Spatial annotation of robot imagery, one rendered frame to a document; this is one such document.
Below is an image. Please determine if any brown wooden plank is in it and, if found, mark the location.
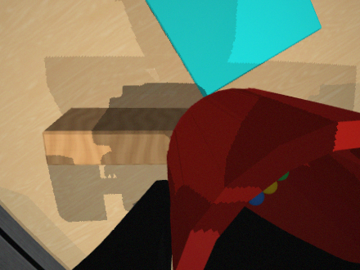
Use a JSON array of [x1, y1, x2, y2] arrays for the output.
[[43, 108, 189, 165]]

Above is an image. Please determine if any yellow marble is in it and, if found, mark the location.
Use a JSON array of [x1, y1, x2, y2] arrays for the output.
[[262, 181, 278, 194]]

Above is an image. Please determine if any green marble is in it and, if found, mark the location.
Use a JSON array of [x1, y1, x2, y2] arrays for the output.
[[278, 171, 289, 181]]

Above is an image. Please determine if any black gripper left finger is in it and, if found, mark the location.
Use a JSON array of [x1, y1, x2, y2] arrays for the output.
[[72, 180, 171, 270]]

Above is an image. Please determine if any red cup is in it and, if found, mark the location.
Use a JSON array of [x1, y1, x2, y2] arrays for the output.
[[167, 88, 360, 270]]

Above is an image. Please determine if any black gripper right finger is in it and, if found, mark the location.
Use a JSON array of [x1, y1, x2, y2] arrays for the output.
[[203, 207, 360, 270]]

